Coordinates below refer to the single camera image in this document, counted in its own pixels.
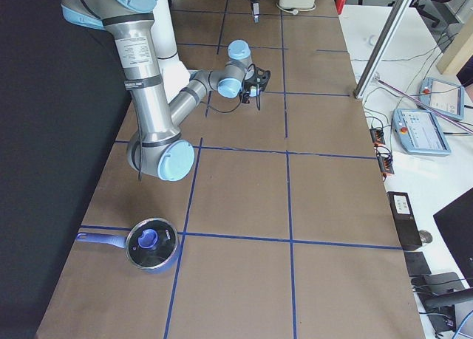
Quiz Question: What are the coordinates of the pink reacher grabber stick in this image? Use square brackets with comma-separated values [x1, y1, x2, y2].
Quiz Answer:
[373, 76, 473, 130]

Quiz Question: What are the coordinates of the orange black connector box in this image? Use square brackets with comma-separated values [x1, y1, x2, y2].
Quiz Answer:
[370, 128, 385, 146]

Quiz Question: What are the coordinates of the near teach pendant tablet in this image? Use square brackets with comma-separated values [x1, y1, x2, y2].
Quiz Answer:
[392, 109, 452, 156]

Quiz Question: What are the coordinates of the teach pendant tablet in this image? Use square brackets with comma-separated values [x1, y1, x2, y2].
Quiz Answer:
[419, 77, 465, 121]
[392, 109, 452, 156]

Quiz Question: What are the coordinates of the blue saucepan with glass lid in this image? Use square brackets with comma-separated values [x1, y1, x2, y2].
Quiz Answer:
[75, 218, 181, 273]

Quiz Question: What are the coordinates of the far teach pendant tablet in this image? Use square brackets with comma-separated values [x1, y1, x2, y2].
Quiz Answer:
[419, 77, 465, 121]

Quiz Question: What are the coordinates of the black power brick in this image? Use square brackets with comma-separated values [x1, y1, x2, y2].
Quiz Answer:
[387, 191, 422, 251]

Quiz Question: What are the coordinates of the black monitor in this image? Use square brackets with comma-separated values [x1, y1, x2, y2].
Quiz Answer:
[434, 190, 472, 286]

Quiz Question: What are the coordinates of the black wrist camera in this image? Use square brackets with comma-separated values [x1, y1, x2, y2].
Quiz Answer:
[251, 67, 271, 96]

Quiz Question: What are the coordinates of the aluminium frame post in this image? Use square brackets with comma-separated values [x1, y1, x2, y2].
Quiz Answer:
[353, 0, 412, 99]

